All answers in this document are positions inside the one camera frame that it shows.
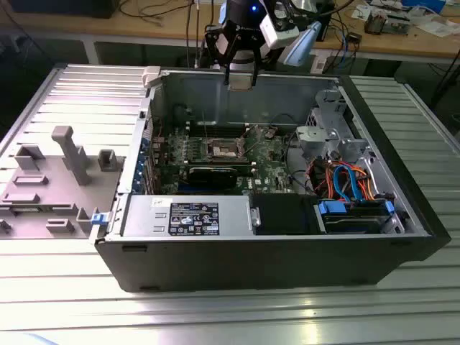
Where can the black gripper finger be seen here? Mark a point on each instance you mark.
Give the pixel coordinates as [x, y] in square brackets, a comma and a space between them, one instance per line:
[258, 54]
[233, 50]

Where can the CPU with silver top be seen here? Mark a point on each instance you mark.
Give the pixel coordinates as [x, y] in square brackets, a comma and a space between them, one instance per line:
[239, 86]

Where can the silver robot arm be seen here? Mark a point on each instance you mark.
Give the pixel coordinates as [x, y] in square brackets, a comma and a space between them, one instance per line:
[302, 46]

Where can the CPU socket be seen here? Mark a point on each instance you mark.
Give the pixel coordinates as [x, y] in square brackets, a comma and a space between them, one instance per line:
[221, 149]

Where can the CPU cooler heatsink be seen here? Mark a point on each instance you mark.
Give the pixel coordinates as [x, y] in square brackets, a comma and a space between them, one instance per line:
[375, 22]

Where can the black tower box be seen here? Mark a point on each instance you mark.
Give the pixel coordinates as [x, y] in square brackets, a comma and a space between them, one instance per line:
[327, 21]

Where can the round coin cell battery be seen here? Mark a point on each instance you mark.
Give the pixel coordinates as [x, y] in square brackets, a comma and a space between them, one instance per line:
[269, 133]

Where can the silver drive cage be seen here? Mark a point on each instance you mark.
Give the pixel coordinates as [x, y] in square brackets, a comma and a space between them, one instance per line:
[328, 108]

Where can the small black box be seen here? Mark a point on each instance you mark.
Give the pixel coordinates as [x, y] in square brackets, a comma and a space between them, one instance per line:
[354, 37]

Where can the green motherboard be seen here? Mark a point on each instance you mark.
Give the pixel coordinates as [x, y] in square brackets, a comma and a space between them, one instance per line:
[266, 169]

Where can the black graphics card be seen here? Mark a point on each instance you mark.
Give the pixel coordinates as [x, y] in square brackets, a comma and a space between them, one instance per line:
[212, 178]

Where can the wooden workbench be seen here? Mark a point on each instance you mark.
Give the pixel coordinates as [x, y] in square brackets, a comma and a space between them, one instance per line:
[395, 45]

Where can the silver metal device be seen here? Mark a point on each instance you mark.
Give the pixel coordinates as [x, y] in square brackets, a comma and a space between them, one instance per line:
[399, 26]

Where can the black plastic drive shroud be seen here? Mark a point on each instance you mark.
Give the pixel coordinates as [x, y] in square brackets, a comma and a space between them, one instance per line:
[280, 215]

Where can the hard disk in blue carrier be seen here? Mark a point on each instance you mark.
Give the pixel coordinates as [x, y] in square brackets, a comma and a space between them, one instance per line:
[330, 208]

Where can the power supply rating label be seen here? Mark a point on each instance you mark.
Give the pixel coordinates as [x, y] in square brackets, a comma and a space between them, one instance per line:
[194, 219]

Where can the white paper sheets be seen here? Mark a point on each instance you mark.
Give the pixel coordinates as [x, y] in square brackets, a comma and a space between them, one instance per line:
[433, 28]

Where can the black equipment case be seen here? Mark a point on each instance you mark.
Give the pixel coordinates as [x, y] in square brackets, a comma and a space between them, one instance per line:
[61, 7]

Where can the silver power supply unit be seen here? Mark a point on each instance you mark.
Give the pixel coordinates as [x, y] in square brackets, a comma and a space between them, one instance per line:
[140, 219]

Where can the black PC case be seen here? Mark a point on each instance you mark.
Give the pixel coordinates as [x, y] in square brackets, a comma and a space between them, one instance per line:
[251, 266]

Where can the blue plastic latch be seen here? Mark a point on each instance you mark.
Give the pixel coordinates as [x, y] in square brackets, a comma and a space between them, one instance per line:
[100, 219]

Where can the grey parts rack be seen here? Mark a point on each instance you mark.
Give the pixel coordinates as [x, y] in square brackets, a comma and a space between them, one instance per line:
[54, 201]

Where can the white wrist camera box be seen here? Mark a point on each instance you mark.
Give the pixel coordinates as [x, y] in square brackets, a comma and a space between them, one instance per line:
[282, 36]

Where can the silver metal bracket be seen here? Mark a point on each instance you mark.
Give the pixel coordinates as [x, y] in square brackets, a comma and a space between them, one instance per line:
[312, 140]

